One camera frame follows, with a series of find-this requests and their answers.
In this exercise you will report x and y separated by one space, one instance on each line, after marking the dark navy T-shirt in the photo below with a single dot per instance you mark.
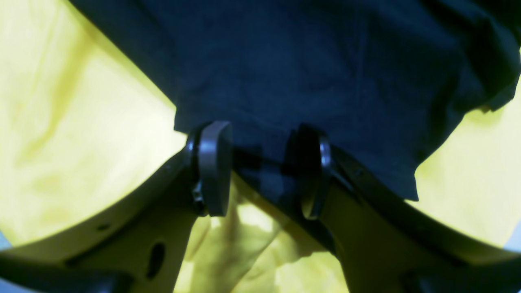
387 80

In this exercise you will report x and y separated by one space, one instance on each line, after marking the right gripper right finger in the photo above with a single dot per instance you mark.
382 243

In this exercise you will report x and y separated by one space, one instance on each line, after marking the yellow table cloth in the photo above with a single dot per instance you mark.
80 126

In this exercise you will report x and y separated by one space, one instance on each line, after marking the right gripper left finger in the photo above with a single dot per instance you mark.
136 245

